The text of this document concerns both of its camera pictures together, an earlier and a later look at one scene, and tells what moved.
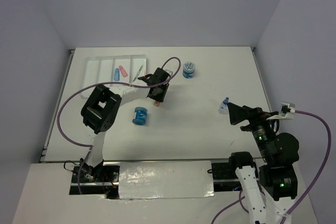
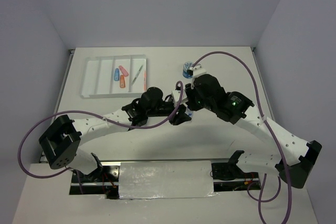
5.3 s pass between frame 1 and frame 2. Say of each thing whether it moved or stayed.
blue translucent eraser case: stayed
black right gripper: moved
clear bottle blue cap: moved
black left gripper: moved
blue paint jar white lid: stayed
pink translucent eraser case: stayed
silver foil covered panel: stayed
